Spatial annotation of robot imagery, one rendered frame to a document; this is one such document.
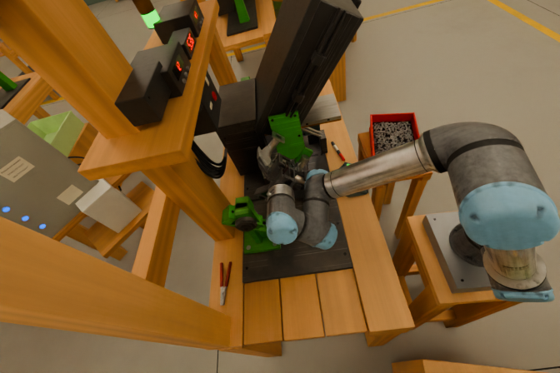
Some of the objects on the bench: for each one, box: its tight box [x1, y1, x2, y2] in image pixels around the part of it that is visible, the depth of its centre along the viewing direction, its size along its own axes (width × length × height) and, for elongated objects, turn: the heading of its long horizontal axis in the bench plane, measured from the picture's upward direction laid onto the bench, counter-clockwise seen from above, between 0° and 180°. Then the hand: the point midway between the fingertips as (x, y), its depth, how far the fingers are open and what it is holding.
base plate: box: [243, 136, 353, 283], centre depth 131 cm, size 42×110×2 cm, turn 14°
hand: (276, 157), depth 90 cm, fingers open, 14 cm apart
